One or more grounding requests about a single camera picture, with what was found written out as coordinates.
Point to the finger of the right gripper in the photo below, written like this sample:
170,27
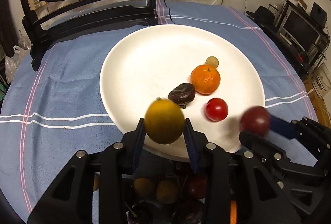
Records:
284,128
268,153

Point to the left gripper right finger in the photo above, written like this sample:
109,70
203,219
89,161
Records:
259,199

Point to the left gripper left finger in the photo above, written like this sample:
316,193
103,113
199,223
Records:
68,199

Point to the dark purple plum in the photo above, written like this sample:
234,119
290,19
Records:
143,212
255,120

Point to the yellow green citrus fruit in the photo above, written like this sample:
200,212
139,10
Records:
164,121

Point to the yellow orange tangerine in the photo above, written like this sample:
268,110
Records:
144,187
233,212

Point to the red cherry tomato on plate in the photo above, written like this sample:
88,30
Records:
216,109

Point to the blue striped tablecloth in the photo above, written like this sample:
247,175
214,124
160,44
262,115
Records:
49,114

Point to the black monitor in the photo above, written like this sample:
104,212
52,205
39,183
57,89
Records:
297,27

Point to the orange tangerine on plate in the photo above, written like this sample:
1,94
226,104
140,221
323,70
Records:
205,78

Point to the dark water chestnut on plate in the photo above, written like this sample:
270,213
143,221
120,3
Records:
183,94

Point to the small tan longan on plate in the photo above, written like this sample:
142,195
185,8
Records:
212,61

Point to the white plastic bag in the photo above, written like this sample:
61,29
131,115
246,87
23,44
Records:
20,51

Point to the white oval plate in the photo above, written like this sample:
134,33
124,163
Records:
149,63

